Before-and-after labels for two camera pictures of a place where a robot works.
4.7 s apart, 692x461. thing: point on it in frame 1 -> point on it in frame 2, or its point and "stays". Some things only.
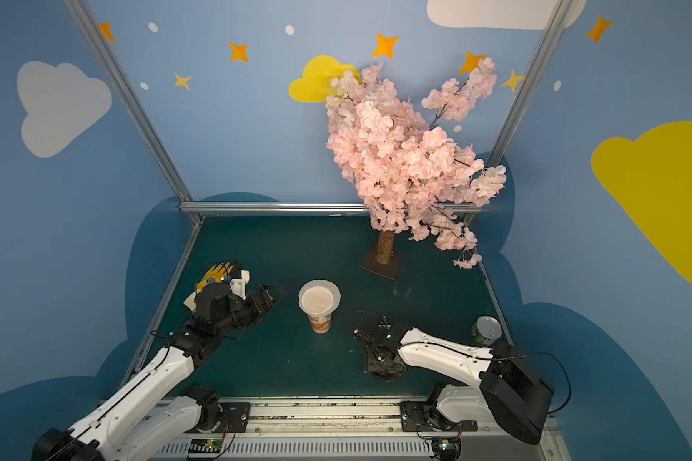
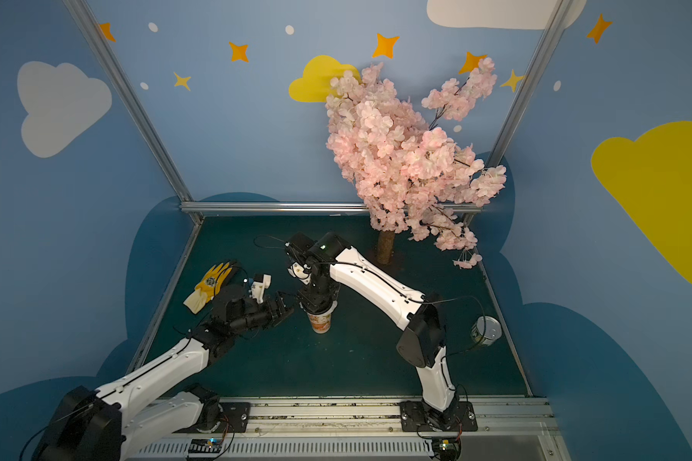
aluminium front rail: [368, 430] stays
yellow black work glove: [219, 274] stays
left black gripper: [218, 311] -> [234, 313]
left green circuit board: [206, 446] stays
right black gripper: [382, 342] -> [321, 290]
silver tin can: [485, 330] stays
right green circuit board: [448, 448] stays
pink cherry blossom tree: [415, 180] stays
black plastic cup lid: [383, 365] -> [316, 303]
